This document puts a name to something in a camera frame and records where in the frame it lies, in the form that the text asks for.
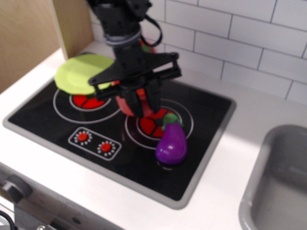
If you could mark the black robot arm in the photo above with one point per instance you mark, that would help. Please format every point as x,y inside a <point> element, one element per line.
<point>120,20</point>

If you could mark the purple toy eggplant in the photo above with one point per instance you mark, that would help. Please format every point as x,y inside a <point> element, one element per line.
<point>172,148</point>

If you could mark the black toy stovetop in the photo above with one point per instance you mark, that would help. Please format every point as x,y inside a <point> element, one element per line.
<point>100,137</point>

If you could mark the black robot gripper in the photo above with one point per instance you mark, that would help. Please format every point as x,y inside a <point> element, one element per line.
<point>134,69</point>

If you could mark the grey oven knob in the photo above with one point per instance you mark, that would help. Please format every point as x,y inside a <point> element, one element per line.
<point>16,188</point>

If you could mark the lime green plate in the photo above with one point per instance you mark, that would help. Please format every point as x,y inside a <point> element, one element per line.
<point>73,76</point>

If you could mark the wooden side panel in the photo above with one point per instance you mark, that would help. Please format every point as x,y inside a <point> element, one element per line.
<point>32,30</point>

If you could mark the grey sink basin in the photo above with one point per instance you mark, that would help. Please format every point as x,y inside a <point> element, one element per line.
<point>275,197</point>

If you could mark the orange plastic cup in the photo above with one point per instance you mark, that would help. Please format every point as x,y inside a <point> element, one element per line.
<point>142,96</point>

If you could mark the grey oven front panel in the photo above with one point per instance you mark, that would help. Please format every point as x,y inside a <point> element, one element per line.
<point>47,208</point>

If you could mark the red toy tomato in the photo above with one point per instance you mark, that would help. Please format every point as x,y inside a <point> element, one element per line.
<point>147,48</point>

